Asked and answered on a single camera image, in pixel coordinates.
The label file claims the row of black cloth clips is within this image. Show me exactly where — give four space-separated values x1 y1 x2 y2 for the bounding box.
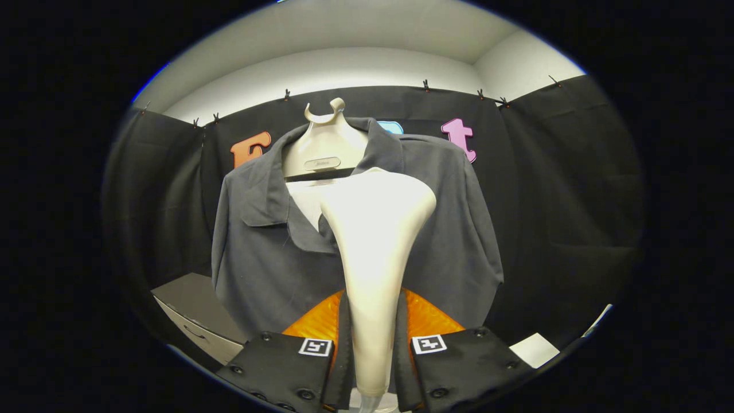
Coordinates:
140 75 563 128

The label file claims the white drawer cabinet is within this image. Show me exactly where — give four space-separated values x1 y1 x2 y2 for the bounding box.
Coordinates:
509 332 561 369

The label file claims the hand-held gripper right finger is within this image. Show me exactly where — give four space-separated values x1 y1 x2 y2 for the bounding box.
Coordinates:
393 287 537 413

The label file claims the grey cabinet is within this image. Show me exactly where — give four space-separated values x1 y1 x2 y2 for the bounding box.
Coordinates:
151 272 250 366

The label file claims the dark grey collared shirt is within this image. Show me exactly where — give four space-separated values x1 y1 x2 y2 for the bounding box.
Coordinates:
211 116 505 339

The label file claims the white garment steamer head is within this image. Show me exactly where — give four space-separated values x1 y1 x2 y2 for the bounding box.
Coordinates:
319 167 438 398

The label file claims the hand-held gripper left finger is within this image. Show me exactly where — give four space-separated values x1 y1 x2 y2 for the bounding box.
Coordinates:
215 289 354 413

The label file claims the black backdrop cloth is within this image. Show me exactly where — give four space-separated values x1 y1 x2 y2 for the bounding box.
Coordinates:
103 75 646 368

